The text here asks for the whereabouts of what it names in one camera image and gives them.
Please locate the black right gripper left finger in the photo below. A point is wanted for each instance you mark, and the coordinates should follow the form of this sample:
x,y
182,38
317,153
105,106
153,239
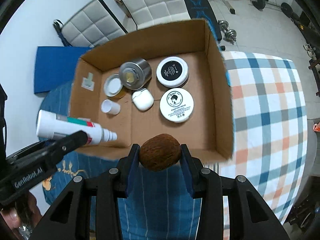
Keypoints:
x,y
70,215

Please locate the blue black exercise bench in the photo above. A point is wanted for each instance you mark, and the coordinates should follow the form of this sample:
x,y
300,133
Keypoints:
x,y
203,9

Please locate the small amber silver-lid jar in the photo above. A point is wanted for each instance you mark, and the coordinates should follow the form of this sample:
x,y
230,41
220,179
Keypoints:
x,y
113,88

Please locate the left hand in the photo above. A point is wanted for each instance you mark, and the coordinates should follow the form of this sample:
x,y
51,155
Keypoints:
x,y
21,215

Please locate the white quilted chair left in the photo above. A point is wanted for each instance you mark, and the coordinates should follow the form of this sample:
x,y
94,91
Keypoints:
x,y
93,25

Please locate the white quilted chair right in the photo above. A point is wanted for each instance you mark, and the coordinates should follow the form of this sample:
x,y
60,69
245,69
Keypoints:
x,y
146,13

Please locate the white earbuds case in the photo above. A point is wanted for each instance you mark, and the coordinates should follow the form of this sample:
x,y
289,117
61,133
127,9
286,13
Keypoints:
x,y
142,99

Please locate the stainless steel canister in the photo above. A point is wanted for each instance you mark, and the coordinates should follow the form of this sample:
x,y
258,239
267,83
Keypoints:
x,y
135,74

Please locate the small white plastic cup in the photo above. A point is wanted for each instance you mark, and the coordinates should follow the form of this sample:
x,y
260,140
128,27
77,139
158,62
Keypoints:
x,y
110,107

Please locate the white jar black lid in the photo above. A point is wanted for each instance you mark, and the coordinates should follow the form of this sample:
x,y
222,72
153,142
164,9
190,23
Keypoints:
x,y
172,72

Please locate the white purifying cream jar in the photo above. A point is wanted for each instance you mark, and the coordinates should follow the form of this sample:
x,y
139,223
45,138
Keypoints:
x,y
176,105

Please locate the chrome dumbbell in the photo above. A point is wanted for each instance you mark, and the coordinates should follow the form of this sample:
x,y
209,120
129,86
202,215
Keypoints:
x,y
229,34

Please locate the brown coconut shell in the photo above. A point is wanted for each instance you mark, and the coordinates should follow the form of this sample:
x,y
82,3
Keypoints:
x,y
160,152

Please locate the blue foam mat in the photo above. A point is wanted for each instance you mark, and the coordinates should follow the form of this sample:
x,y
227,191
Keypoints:
x,y
55,66

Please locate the white spray bottle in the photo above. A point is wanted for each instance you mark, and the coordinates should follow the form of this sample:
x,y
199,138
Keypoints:
x,y
54,126

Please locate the open cardboard box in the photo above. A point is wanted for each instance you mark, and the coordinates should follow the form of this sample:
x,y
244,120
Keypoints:
x,y
208,132

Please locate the barbell on floor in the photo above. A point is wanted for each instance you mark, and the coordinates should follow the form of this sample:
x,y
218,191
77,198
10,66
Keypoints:
x,y
284,7

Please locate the white quilted chair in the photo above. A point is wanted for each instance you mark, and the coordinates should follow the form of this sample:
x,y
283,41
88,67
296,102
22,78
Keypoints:
x,y
93,25
146,13

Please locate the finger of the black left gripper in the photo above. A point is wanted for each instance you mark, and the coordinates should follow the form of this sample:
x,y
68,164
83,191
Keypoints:
x,y
70,142

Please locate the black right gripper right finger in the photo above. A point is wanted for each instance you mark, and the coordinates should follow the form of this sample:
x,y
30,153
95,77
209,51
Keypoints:
x,y
236,199

